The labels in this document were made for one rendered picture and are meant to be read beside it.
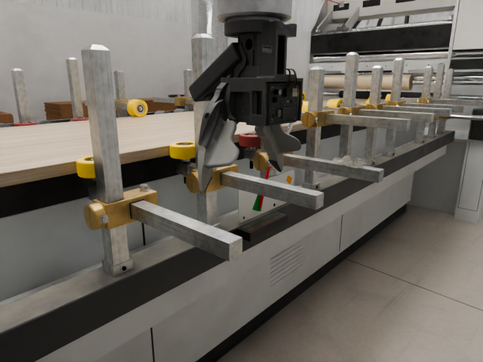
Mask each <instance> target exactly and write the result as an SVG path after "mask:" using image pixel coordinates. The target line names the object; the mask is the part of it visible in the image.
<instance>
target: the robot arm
mask: <svg viewBox="0 0 483 362"><path fill-rule="evenodd" d="M291 17H292V0H216V19H217V20H218V21H219V22H222V23H225V24H224V36H226V37H233V38H238V42H232V43H231V44H230V45H229V46H228V47H227V48H226V49H225V50H224V51H223V52H222V53H221V54H220V55H219V56H218V57H217V58H216V59H215V60H214V61H213V62H212V63H211V65H210V66H209V67H208V68H207V69H206V70H205V71H204V72H203V73H202V74H201V75H200V76H199V77H198V78H197V79H196V80H195V81H194V82H193V83H192V84H191V85H190V87H189V91H190V94H191V96H192V99H193V101H195V102H199V101H210V102H209V104H208V105H207V107H206V110H205V111H204V114H203V118H202V122H201V130H200V135H199V140H198V144H199V150H198V184H199V190H200V191H201V192H206V189H207V187H208V185H209V183H210V181H211V178H212V171H213V168H215V167H225V166H230V165H232V164H233V163H235V161H236V160H237V158H238V156H239V149H238V147H237V146H236V145H235V144H234V143H233V138H234V135H235V132H236V128H237V124H238V123H239V122H244V123H246V125H250V126H255V128H254V130H255V132H256V134H257V136H259V137H260V138H261V139H262V141H263V143H264V150H266V152H267V153H268V157H269V162H270V163H271V164H272V166H273V167H274V168H275V169H276V170H277V171H278V172H282V168H283V153H284V152H294V151H298V150H300V149H301V143H300V141H299V140H298V139H297V138H295V137H294V136H292V135H290V134H288V133H286V132H285V131H284V130H283V128H282V126H281V124H289V123H295V122H296V121H301V118H302V102H303V78H297V75H296V72H295V71H294V70H293V69H287V68H286V65H287V43H288V37H296V34H297V24H284V23H285V22H288V21H290V20H291ZM286 70H288V71H289V75H286ZM290 70H292V71H293V72H294V75H291V72H290ZM298 92H299V98H298ZM227 119H228V121H227Z"/></svg>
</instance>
